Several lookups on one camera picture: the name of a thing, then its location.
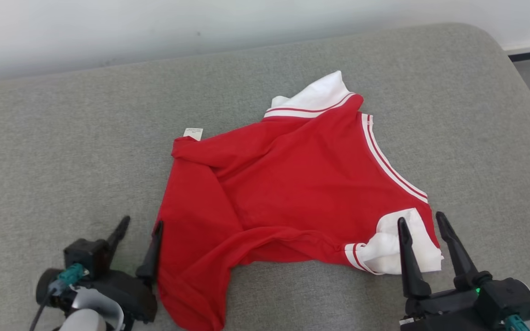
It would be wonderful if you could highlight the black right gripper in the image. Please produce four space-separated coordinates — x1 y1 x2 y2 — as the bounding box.
397 211 508 331

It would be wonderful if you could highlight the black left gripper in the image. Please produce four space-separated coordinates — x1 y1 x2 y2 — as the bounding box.
92 216 164 323

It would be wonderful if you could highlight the red Bulls jersey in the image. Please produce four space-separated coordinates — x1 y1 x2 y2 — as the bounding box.
155 70 444 331

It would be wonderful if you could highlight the teal-plug left camera cable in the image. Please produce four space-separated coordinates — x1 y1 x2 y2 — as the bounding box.
29 263 86 331

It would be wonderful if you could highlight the teal-plug camera cable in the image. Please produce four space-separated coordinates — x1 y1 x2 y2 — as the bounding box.
504 314 530 331
29 263 86 331

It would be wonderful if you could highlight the teal-plug right camera cable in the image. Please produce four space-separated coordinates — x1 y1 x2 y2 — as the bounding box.
504 314 530 331

